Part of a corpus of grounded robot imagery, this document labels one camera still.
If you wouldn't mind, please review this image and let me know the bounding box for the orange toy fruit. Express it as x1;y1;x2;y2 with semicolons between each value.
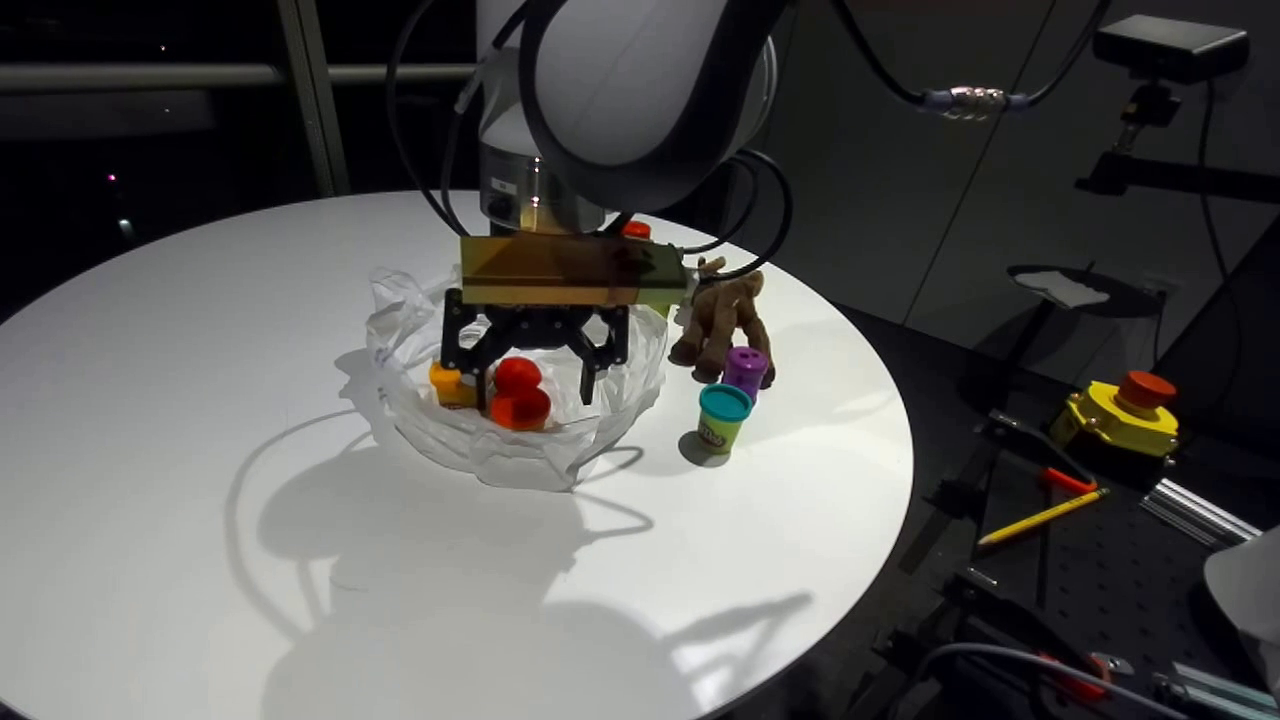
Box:
429;360;481;413

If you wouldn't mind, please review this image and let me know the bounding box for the purple lid dough tub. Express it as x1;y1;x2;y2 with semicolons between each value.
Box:
722;345;778;400

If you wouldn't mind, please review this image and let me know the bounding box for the silver aluminium rail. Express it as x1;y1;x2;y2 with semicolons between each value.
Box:
1154;476;1264;546

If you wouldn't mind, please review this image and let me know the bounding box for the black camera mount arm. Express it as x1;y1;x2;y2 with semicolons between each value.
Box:
1078;78;1280;208

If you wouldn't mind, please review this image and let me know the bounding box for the red lid dough tub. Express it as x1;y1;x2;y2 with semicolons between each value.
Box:
490;353;543;396

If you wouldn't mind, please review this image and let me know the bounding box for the grey flat stand head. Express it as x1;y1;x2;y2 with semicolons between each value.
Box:
1009;262;1172;321

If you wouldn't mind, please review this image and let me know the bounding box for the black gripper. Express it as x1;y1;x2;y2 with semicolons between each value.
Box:
438;305;634;408

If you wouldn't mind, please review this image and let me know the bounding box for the clear white plastic bag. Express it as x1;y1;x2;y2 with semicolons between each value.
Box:
360;265;673;498

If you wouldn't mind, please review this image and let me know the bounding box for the white device corner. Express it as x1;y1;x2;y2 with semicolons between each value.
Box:
1199;523;1280;678

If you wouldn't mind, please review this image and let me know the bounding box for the yellow emergency stop button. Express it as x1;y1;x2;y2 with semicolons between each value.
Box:
1047;367;1183;494

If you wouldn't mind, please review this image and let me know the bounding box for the cable with silver connector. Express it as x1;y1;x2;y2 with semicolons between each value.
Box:
834;0;1111;120

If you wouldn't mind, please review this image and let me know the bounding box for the grey horizontal handrail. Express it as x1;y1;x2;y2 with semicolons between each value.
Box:
0;60;483;96

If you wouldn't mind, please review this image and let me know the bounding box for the black external camera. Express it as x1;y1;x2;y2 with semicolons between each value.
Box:
1093;13;1253;87

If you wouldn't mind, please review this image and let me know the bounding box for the grey floor cable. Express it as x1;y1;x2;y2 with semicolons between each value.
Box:
918;642;1191;720

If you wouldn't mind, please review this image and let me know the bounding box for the red handled tool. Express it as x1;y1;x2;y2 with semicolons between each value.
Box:
1035;466;1103;500

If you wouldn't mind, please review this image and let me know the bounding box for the brown plush moose toy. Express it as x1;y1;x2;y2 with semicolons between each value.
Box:
667;258;781;384

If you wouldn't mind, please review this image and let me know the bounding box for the light grey window post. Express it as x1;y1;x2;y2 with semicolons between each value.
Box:
271;0;352;197

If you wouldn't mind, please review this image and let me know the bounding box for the yellow pencil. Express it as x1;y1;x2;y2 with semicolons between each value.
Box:
978;483;1111;554

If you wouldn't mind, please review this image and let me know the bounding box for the yellowish wrist camera box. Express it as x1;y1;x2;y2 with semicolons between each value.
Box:
458;234;698;312

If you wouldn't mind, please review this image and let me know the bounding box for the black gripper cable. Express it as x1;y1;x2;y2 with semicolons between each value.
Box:
383;0;490;246

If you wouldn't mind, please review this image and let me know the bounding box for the teal lid dough tub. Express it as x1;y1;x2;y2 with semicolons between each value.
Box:
698;380;759;460

